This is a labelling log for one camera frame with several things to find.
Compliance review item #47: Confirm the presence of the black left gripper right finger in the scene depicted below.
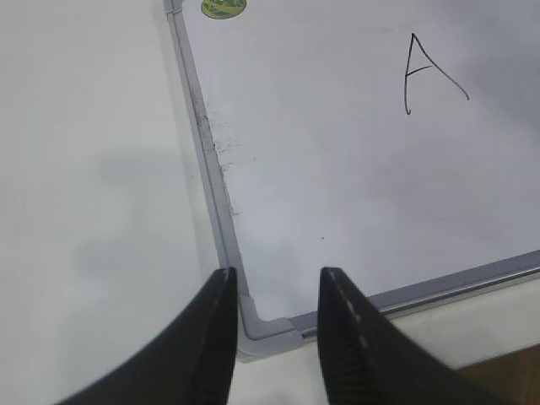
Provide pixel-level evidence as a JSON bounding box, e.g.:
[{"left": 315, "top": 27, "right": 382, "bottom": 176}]
[{"left": 317, "top": 267, "right": 504, "bottom": 404}]

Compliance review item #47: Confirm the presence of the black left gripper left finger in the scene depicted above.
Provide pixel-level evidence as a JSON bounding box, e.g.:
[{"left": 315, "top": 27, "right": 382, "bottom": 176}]
[{"left": 64, "top": 267, "right": 238, "bottom": 404}]

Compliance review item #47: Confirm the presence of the white framed whiteboard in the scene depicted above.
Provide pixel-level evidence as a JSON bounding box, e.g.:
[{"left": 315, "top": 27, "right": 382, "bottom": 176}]
[{"left": 164, "top": 1, "right": 539, "bottom": 366}]

